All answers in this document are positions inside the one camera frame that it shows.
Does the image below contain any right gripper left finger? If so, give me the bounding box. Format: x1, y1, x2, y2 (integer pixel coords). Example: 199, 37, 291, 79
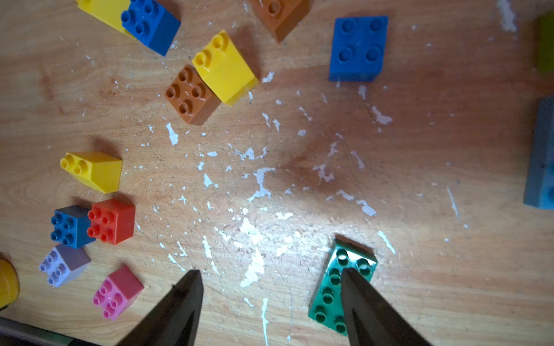
118, 270, 203, 345

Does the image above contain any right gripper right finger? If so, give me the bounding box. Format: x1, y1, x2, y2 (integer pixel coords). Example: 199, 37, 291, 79
340, 268, 431, 346

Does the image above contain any dark green lego plate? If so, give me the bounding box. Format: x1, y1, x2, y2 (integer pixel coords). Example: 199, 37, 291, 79
308, 235, 378, 336

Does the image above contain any pink lego brick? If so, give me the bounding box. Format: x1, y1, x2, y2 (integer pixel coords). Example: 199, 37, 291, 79
92, 265, 144, 321

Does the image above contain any lilac lego brick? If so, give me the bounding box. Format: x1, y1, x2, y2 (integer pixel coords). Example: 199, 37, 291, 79
39, 245, 91, 288

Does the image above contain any blue square lego brick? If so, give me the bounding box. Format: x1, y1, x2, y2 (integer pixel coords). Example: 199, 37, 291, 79
329, 16, 389, 82

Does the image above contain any red lego brick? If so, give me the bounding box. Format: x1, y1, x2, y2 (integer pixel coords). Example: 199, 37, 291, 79
87, 198, 136, 245

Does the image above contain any teal blue lego brick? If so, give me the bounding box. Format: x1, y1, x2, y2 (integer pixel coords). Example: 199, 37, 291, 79
50, 205, 97, 249

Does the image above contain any yellow sloped lego brick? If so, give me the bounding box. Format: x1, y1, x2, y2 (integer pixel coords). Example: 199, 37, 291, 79
60, 151, 123, 194

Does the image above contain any light blue long lego brick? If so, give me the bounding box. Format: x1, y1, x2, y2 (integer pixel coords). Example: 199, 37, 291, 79
524, 96, 553, 210

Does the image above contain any yellow lego brick near brown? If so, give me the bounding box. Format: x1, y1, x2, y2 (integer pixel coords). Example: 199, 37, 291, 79
192, 30, 259, 106

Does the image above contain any blue lego brick far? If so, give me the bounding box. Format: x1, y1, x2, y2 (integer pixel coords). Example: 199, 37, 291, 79
121, 0, 181, 56

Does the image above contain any yellow lego brick far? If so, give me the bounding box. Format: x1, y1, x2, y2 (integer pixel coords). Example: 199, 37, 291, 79
76, 0, 136, 40

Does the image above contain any brown sloped lego brick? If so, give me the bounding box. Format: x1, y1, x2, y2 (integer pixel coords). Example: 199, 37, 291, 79
250, 0, 311, 43

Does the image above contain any lime green lego brick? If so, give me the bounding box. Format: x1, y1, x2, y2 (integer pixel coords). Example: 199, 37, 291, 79
538, 11, 553, 73

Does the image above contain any yellow tape measure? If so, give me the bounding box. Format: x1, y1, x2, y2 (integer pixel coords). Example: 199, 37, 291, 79
0, 259, 20, 310

